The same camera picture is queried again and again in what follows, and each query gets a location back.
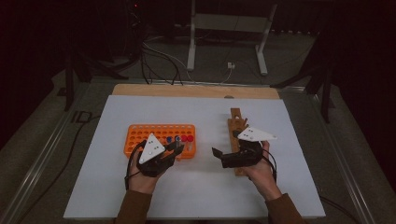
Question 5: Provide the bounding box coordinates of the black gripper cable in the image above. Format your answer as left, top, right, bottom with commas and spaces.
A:
261, 147, 278, 184
124, 139, 148, 190

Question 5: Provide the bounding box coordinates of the orange plastic tube rack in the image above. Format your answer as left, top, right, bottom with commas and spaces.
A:
123, 124, 197, 160

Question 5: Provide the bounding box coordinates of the black tripod stand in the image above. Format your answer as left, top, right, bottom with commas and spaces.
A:
270, 31, 336, 124
63, 46, 129, 112

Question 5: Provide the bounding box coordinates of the dark equipment tower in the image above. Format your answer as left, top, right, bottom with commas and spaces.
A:
124, 0, 148, 63

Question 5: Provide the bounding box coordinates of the wooden test tube rack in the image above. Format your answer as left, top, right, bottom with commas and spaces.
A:
227, 107, 250, 177

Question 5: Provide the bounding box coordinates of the white floor cable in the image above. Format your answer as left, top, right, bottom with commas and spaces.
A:
219, 68, 233, 86

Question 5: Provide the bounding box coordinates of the black floor cable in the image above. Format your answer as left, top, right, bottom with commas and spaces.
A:
17, 115, 102, 224
140, 40, 185, 86

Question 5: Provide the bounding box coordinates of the person's right hand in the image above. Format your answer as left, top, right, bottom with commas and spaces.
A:
244, 141, 283, 202

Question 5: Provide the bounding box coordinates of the metal floor rail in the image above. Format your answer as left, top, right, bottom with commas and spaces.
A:
306, 91, 376, 224
0, 82, 92, 224

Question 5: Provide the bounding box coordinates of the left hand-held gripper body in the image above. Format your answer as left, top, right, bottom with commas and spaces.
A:
134, 133, 177, 177

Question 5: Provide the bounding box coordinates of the person's left hand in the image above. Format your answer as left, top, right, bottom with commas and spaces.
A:
127, 164, 166, 195

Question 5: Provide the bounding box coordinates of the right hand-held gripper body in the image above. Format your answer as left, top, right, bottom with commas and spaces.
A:
220, 125, 278, 169

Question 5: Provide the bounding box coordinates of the white metal stand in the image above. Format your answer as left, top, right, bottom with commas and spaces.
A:
186, 3, 278, 77

